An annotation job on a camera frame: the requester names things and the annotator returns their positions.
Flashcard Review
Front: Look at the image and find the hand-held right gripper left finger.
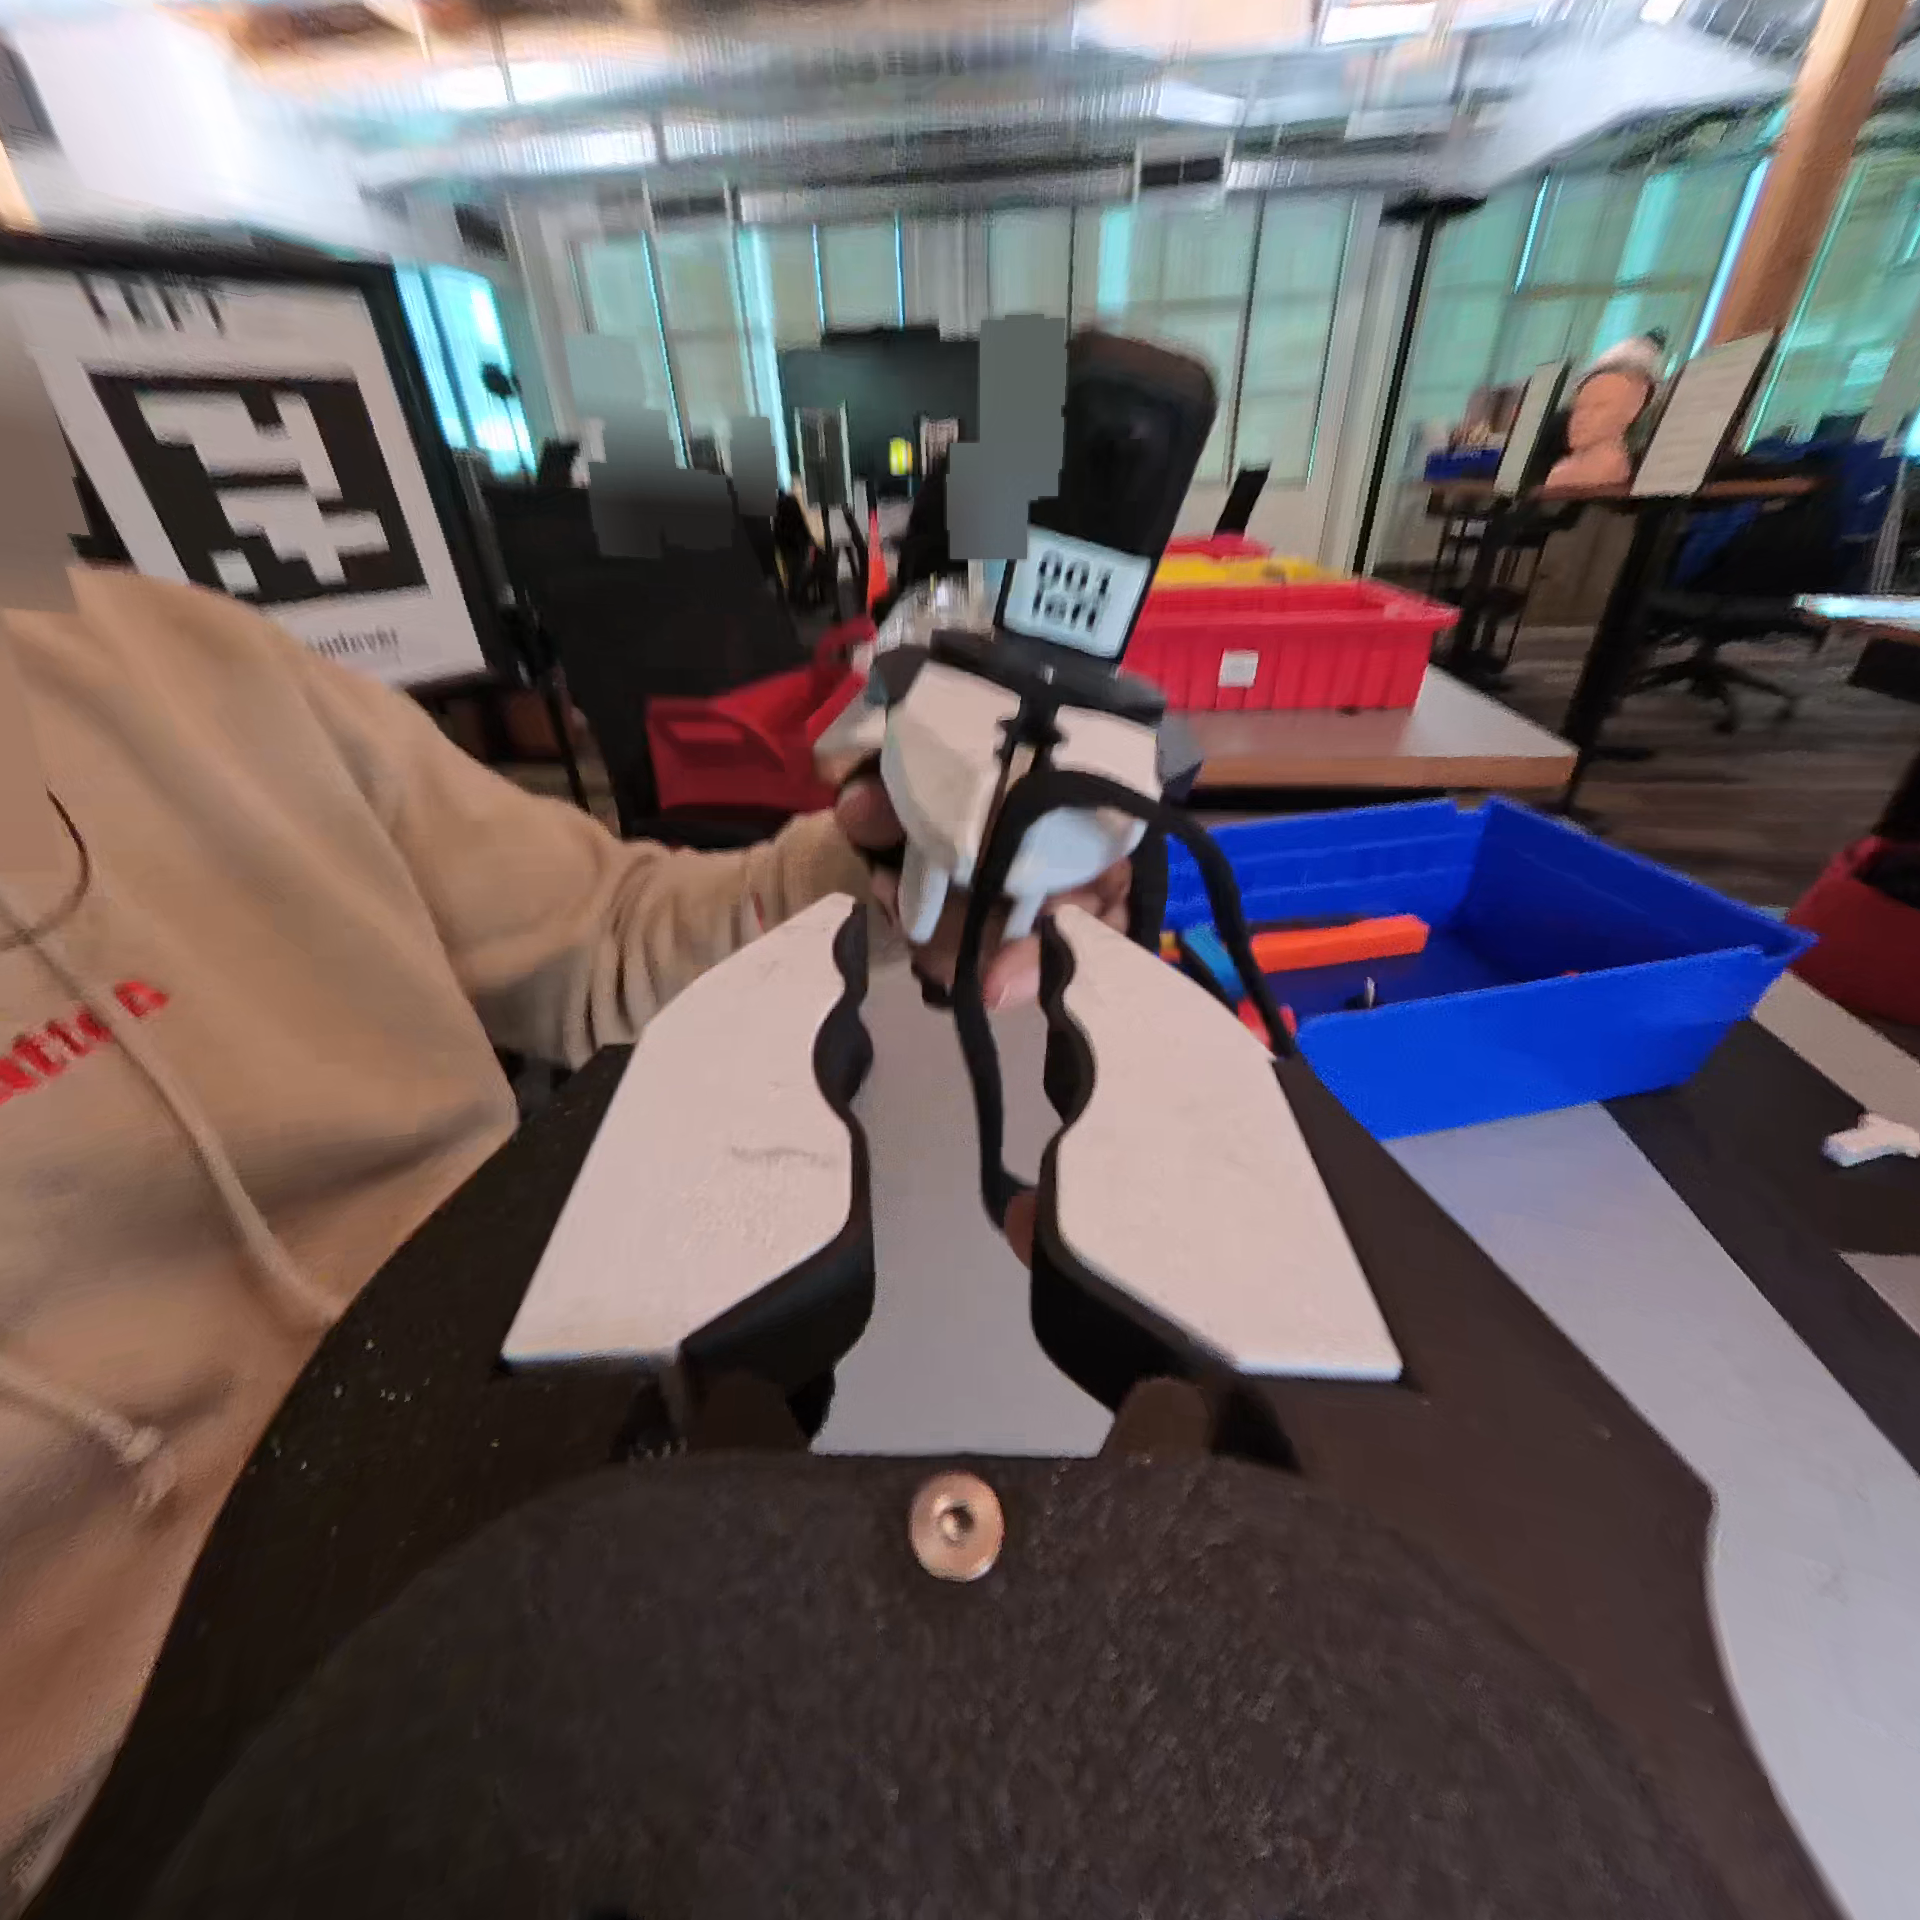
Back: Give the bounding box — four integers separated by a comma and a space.
501, 891, 876, 1368

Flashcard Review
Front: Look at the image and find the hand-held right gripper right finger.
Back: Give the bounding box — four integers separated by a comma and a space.
1032, 905, 1404, 1380

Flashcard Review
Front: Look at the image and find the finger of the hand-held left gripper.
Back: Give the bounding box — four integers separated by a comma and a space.
877, 661, 1038, 947
991, 712, 1169, 943

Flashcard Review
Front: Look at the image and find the black strap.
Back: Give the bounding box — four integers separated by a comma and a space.
946, 681, 1304, 1224

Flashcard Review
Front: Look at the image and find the blue plastic bin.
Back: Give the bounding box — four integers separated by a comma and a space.
1161, 794, 1818, 1141

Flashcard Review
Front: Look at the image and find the person's left forearm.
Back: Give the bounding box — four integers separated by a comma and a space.
495, 810, 879, 1071

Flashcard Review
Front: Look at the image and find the person's left hand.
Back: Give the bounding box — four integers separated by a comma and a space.
833, 773, 1142, 1008

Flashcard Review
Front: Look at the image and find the small red bin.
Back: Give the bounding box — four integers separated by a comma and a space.
643, 661, 872, 817

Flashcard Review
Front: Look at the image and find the large red ribbed bin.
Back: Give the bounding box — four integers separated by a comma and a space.
1117, 582, 1459, 712

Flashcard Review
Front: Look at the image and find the orange block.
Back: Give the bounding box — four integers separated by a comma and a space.
1252, 916, 1430, 972

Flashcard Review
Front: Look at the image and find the wooden table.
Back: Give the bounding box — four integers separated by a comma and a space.
818, 667, 1582, 797

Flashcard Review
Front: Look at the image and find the black floor lamp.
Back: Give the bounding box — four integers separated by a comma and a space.
1350, 194, 1479, 569

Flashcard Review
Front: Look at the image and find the mannequin bust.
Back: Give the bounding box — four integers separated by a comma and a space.
1546, 333, 1670, 489

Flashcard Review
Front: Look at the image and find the person's beige hoodie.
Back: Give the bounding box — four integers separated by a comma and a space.
0, 569, 632, 1908

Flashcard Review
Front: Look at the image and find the blue office chair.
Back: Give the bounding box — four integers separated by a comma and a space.
1636, 451, 1869, 730

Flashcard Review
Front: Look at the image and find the red bag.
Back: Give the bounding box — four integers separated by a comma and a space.
1788, 834, 1920, 1024

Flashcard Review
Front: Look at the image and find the framed marker poster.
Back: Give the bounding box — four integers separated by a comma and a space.
0, 231, 494, 688

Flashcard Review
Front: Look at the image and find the wooden post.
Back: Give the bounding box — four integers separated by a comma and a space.
1709, 0, 1910, 351

